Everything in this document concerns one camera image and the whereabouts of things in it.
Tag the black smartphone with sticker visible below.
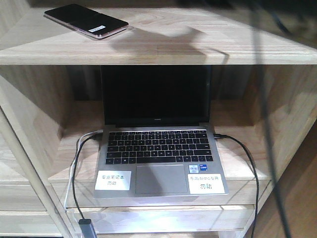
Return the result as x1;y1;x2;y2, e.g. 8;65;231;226
44;4;129;39

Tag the wooden desk shelf unit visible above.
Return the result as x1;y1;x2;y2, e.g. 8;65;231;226
0;0;317;238

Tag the silver laptop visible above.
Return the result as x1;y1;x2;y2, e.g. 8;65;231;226
94;65;228;199

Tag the grey usb adapter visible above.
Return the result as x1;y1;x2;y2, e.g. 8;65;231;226
78;219;97;238

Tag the white cable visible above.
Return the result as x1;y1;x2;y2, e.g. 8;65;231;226
63;130;104;231

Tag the black cable right of laptop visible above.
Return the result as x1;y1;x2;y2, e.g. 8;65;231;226
214;133;260;238

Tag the black camera cable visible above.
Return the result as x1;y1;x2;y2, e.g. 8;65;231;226
247;0;293;238

